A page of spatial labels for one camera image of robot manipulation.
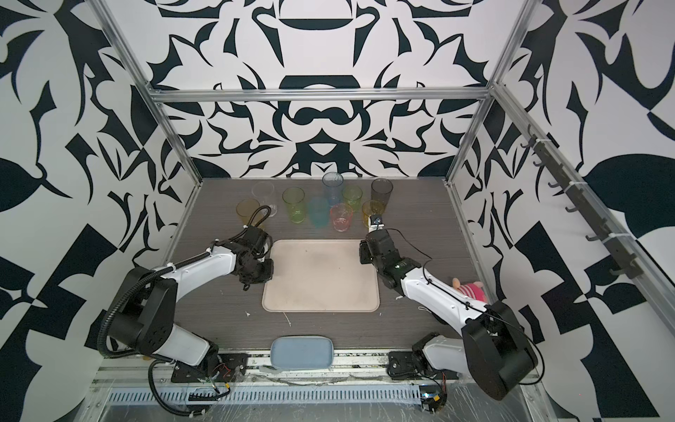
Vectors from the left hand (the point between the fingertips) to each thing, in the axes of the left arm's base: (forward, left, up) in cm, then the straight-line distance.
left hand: (267, 272), depth 91 cm
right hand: (+6, -34, +11) cm, 36 cm away
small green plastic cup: (+30, -31, +5) cm, 43 cm away
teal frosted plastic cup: (+25, -17, +3) cm, 30 cm away
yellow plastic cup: (+25, -38, +3) cm, 45 cm away
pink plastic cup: (+21, -26, +3) cm, 34 cm away
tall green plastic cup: (+24, -9, +12) cm, 28 cm away
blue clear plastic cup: (+34, -24, +8) cm, 42 cm away
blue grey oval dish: (-25, -13, +1) cm, 28 cm away
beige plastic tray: (-1, -18, -3) cm, 18 cm away
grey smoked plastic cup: (+26, -41, +12) cm, 50 cm away
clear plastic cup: (+28, +2, +12) cm, 30 cm away
